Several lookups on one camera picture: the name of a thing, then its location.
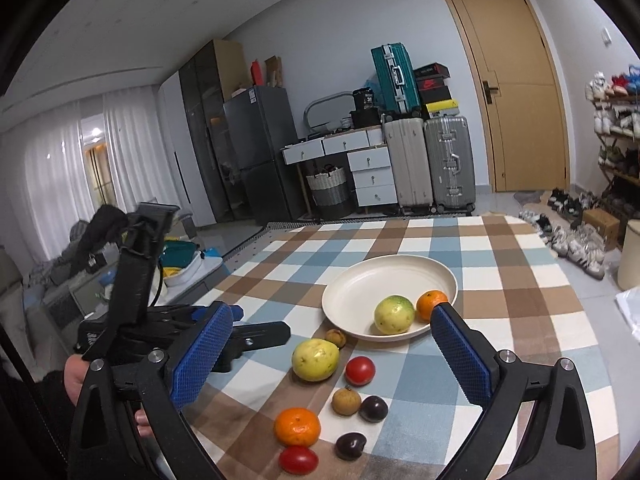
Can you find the greenish guava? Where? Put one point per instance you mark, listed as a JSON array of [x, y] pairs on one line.
[[394, 315]]

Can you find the white drawer desk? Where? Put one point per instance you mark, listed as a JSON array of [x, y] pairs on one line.
[[363, 154]]

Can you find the stacked shoe boxes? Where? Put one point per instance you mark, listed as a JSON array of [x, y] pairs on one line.
[[435, 95]]

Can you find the wooden door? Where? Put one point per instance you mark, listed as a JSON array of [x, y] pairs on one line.
[[518, 92]]

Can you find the yellow-green guava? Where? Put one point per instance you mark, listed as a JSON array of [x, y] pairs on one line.
[[314, 360]]

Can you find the woven laundry basket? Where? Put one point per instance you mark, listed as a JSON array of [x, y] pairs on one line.
[[330, 192]]

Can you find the shoe rack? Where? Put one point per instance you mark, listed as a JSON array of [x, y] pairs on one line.
[[615, 102]]

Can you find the white curtains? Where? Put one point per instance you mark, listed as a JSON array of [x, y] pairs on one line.
[[45, 187]]

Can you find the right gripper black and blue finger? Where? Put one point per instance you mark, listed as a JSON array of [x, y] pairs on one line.
[[236, 311]]

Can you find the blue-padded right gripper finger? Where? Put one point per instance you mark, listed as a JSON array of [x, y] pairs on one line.
[[558, 441], [159, 365]]

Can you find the orange mandarin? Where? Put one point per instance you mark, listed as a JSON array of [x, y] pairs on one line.
[[428, 301], [297, 426]]

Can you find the small brown longan fruit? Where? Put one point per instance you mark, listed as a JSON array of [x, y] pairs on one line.
[[346, 402]]

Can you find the black tall cabinet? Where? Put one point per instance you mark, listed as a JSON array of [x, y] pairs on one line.
[[207, 82]]

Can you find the dark purple passion fruit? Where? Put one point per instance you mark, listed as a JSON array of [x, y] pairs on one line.
[[373, 409]]

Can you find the grey refrigerator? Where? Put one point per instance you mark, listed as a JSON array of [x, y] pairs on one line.
[[261, 125]]

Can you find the cardboard box on floor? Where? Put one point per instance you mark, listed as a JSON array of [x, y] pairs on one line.
[[605, 224]]

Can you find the silver suitcase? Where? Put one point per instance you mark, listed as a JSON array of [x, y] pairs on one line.
[[450, 156]]

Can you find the cream round plate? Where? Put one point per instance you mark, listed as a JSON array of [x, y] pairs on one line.
[[350, 300]]

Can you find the red tomato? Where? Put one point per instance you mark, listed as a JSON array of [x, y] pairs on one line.
[[298, 460], [359, 371]]

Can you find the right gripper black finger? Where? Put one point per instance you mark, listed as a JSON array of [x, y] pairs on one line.
[[251, 337]]

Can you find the checkered tablecloth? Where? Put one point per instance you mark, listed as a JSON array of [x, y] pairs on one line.
[[511, 289]]

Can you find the teal suitcase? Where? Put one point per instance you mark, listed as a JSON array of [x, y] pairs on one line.
[[393, 66]]

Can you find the beige suitcase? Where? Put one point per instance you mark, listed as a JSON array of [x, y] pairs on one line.
[[408, 156]]

